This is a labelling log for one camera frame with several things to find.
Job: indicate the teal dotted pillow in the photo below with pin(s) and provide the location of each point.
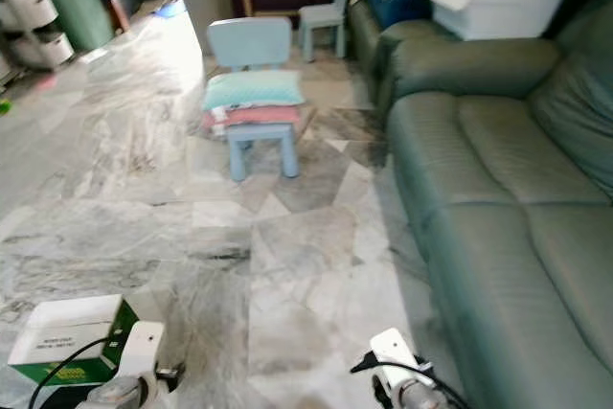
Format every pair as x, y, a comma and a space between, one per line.
252, 90

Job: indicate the pink pillow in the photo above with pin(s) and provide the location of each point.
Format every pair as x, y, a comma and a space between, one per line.
254, 117

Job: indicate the green leather sofa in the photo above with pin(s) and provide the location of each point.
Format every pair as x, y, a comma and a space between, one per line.
488, 237

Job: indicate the white and green cardboard box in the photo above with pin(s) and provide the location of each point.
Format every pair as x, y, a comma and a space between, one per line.
67, 332

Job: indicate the white shelf with baskets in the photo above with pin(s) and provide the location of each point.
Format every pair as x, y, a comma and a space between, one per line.
38, 16

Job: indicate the green waste bin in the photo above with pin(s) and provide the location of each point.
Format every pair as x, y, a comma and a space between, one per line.
81, 11

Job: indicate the grey laundry bin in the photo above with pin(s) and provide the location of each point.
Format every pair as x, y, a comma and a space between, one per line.
203, 9

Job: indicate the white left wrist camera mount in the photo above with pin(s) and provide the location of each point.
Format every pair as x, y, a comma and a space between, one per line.
146, 344

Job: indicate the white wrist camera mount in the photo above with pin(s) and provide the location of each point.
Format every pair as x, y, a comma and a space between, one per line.
146, 344
395, 350

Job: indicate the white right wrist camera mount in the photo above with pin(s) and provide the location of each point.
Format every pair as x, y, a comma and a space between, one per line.
395, 350

